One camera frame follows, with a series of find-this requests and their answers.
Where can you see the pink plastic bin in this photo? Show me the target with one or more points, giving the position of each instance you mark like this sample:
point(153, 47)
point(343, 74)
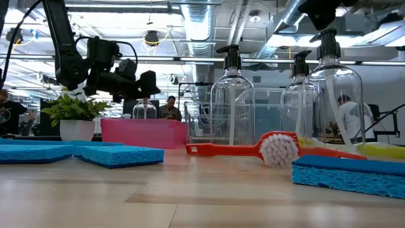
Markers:
point(142, 133)

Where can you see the clear soap pump bottle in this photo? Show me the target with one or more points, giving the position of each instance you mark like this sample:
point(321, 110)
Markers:
point(232, 58)
point(328, 47)
point(144, 111)
point(300, 66)

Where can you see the silver ventilation duct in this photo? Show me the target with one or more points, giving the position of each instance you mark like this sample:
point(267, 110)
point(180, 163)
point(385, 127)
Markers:
point(291, 16)
point(197, 19)

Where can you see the green plant in white pot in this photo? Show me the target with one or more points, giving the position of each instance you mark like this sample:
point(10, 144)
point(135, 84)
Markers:
point(76, 130)

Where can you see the thin red dish brush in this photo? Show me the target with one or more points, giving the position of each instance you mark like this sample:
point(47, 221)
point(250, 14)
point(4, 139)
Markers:
point(221, 149)

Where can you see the round black ceiling fixture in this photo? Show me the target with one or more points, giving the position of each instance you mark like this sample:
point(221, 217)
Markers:
point(14, 35)
point(152, 37)

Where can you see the yellow-green dish brush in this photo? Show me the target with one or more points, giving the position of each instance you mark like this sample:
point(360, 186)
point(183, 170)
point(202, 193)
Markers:
point(383, 150)

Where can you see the black monitor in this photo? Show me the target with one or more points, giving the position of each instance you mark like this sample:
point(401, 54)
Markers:
point(128, 109)

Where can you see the light blue sponge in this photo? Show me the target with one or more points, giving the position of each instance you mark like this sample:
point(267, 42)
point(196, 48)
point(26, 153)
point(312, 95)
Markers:
point(120, 156)
point(31, 153)

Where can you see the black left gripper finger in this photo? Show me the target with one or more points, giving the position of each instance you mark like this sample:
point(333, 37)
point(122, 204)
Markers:
point(148, 84)

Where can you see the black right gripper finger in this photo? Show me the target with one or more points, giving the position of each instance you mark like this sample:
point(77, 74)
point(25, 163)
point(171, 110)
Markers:
point(319, 14)

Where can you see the small clear plastic bin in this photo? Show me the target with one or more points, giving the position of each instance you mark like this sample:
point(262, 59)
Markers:
point(197, 123)

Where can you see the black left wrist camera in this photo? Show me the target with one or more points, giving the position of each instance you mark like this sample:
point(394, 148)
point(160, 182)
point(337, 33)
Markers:
point(126, 68)

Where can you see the dark blue scrub sponge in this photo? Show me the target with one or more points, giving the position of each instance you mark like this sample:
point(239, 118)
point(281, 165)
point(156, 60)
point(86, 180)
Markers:
point(348, 180)

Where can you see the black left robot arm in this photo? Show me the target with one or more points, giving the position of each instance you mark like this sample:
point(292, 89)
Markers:
point(63, 47)

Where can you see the person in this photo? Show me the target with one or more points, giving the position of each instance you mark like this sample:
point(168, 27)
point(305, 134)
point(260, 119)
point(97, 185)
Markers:
point(12, 111)
point(171, 112)
point(354, 117)

